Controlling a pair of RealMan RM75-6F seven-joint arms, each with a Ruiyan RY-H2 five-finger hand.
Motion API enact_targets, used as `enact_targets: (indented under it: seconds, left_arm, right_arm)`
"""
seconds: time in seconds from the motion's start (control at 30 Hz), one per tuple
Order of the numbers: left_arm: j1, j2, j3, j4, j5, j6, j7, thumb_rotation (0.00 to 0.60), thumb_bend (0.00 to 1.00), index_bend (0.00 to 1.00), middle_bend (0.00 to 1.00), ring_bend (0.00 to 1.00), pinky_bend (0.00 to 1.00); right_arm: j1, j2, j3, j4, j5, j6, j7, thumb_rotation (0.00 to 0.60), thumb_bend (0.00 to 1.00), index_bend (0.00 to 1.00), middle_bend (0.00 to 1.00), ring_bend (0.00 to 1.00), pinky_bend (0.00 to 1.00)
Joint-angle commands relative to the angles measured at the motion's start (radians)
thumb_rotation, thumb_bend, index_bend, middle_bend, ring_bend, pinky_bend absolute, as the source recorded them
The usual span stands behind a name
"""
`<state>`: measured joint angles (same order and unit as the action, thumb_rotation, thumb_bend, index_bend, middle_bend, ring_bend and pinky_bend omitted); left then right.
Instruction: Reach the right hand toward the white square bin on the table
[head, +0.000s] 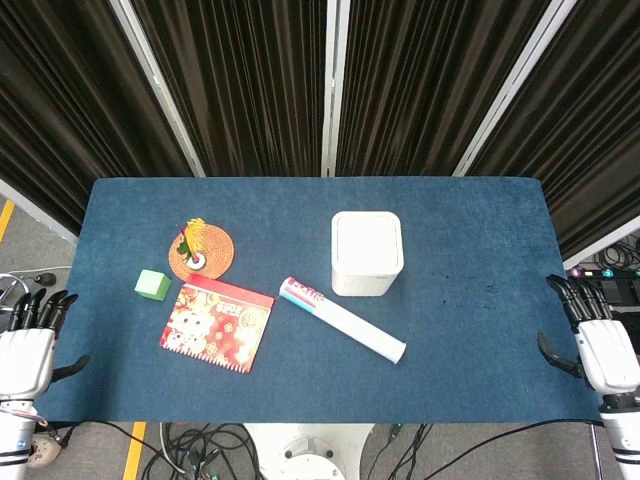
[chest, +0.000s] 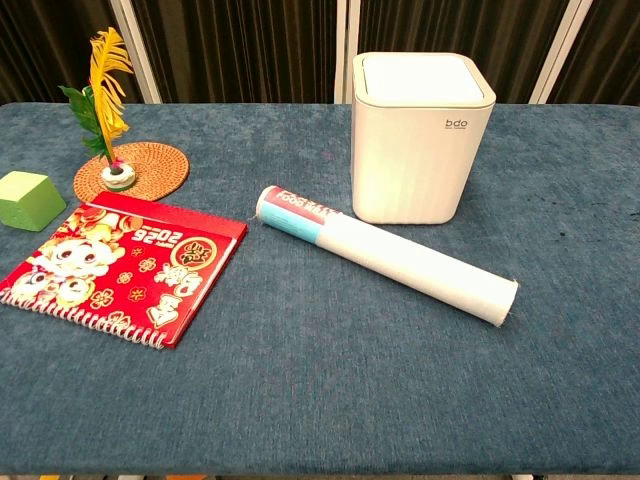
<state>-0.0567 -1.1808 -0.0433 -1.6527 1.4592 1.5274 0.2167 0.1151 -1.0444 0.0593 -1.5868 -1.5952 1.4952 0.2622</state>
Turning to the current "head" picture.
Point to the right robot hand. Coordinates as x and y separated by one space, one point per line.
602 350

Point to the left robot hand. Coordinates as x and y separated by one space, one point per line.
25 345

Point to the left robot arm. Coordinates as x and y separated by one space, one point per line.
15 440

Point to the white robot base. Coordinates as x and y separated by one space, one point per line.
308 452

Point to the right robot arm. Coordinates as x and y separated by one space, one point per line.
622 435

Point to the white square container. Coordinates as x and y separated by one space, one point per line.
366 252

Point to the black power strip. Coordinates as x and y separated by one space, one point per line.
607 274

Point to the green cube block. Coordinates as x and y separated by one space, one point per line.
152 284

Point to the yellow floor tape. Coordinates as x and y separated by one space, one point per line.
134 450

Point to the red festive envelope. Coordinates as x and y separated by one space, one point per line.
216 325

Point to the yellow flower decoration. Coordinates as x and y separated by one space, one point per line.
194 240

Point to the orange woven round coaster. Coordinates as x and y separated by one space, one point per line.
205 252

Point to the white rolled paper tube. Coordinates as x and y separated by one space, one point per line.
345 320

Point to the blue felt table mat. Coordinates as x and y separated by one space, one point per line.
320 310

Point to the black pleated curtain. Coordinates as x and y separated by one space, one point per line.
240 85

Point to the white curtain frame post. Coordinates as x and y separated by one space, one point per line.
332 85
157 85
510 85

